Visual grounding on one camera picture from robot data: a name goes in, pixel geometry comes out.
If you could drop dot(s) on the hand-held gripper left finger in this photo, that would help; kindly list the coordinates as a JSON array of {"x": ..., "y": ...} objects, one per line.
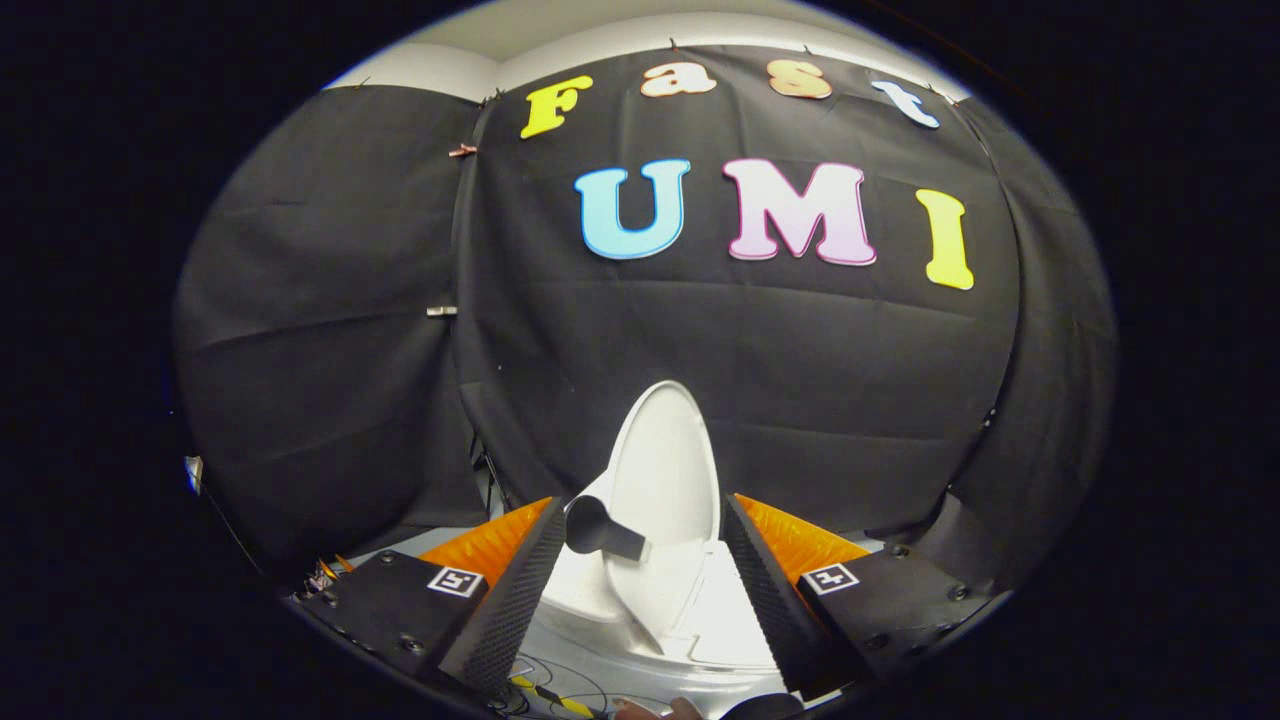
[{"x": 515, "y": 600}]

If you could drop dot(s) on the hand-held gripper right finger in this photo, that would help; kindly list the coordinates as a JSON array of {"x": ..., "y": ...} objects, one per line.
[{"x": 770, "y": 600}]

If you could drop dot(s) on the black round lid lift tab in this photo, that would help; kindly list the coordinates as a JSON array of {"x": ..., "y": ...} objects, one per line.
[{"x": 595, "y": 527}]

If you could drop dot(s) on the black backdrop stand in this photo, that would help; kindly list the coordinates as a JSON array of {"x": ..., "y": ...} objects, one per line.
[{"x": 487, "y": 470}]

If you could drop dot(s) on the black backdrop cloth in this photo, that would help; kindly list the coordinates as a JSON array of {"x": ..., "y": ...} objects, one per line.
[{"x": 800, "y": 380}]

